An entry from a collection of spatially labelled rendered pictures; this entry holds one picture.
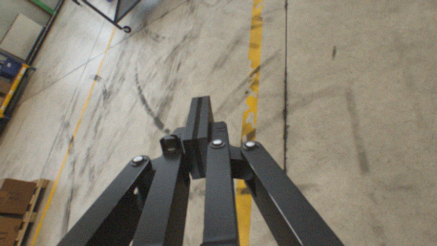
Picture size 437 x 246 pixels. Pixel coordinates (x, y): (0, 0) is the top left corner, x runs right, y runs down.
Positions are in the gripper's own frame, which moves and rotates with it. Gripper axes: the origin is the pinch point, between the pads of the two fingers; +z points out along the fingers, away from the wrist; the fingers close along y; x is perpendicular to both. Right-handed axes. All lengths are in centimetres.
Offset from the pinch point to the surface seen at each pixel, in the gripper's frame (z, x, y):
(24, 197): 176, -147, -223
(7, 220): 154, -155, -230
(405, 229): 37, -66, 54
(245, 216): 65, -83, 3
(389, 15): 103, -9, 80
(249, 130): 99, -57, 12
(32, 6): 773, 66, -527
